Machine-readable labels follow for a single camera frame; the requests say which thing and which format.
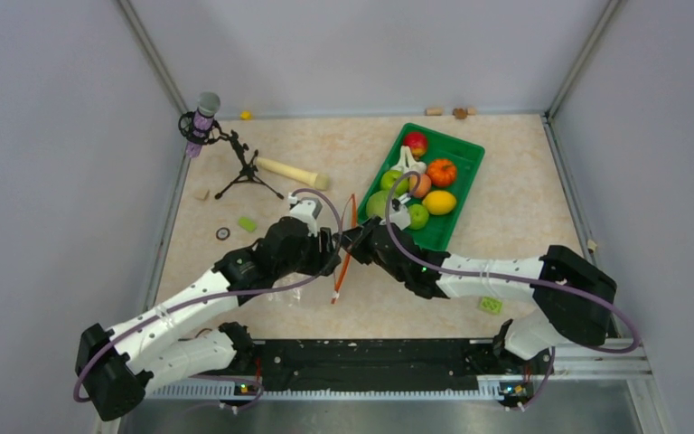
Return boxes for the green cabbage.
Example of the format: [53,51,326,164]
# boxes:
[365,190,398,219]

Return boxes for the clear zip bag orange zipper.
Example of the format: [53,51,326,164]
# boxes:
[265,188,357,309]

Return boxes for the green plastic tray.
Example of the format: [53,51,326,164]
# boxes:
[355,123,485,250]

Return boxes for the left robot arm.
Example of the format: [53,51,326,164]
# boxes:
[73,216,342,421]

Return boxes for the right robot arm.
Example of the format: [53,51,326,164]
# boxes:
[340,218,617,373]

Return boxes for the light green block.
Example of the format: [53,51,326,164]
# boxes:
[238,216,258,233]

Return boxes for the green lime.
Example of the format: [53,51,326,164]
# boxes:
[408,203,430,231]

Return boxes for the green apple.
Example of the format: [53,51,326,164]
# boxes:
[380,169,409,196]

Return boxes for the cream toy microphone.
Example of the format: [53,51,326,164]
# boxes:
[256,157,331,191]

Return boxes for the yellow lemon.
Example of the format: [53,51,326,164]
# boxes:
[422,190,457,216]

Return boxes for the peach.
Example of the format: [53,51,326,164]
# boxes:
[408,174,432,200]

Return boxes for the white garlic bulbs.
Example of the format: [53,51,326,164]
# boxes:
[390,146,427,175]

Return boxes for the orange mini pumpkin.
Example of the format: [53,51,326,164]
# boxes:
[426,158,458,188]

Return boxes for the small wooden block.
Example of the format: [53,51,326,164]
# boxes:
[193,188,210,201]

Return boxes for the red apple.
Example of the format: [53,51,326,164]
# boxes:
[403,131,428,160]

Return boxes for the green toy brick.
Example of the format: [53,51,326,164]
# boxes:
[478,297,503,316]

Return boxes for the purple microphone on tripod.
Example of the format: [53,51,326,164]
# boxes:
[178,92,284,200]

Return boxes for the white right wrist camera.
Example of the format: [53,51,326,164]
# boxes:
[386,199,411,230]

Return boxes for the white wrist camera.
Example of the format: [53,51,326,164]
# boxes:
[287,193,323,236]
[386,199,411,230]

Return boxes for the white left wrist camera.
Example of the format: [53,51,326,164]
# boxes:
[287,193,323,236]

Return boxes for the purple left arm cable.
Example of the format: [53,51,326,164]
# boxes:
[72,187,344,403]

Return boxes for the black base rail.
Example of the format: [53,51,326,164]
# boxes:
[239,338,506,392]

